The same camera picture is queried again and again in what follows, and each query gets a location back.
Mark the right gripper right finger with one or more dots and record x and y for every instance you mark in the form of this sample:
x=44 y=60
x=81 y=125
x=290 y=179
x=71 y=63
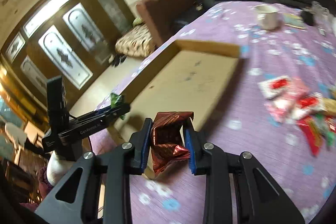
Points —
x=237 y=186

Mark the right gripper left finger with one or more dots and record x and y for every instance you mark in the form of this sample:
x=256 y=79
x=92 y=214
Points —
x=96 y=188

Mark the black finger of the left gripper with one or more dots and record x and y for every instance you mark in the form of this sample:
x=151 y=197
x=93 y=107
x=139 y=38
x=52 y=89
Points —
x=104 y=115

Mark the green snack packet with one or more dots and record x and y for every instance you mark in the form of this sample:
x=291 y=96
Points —
x=116 y=100

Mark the dark red foil snack packet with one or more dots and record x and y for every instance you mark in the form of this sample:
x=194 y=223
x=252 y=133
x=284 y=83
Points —
x=167 y=144

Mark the white gloved left hand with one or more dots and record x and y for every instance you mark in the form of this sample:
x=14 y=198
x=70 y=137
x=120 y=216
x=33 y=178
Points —
x=57 y=167

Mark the patterned cushion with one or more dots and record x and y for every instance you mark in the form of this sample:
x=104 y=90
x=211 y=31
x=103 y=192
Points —
x=138 y=42

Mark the wooden glass door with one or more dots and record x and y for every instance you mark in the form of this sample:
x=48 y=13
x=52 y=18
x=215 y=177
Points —
x=73 y=39

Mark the cardboard box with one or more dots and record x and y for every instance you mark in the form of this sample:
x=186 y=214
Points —
x=188 y=75

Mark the pink snack packet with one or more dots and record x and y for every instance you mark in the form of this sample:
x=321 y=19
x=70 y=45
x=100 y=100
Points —
x=283 y=104

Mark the red white snack packet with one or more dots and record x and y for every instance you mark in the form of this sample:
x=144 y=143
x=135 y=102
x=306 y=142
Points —
x=272 y=88

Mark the brown armchair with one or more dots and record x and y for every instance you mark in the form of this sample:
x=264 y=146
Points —
x=159 y=15

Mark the purple floral tablecloth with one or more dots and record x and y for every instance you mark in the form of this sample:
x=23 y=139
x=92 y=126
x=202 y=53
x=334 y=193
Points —
x=243 y=123

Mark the small card booklet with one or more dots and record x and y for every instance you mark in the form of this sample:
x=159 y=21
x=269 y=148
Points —
x=294 y=21

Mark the white mug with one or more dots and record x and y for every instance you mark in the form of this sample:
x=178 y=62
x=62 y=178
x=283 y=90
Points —
x=267 y=17

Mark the black small object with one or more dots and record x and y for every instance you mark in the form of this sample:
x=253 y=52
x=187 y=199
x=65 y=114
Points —
x=307 y=17

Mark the clear glass jar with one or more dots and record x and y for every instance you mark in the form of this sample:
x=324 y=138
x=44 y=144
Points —
x=321 y=14

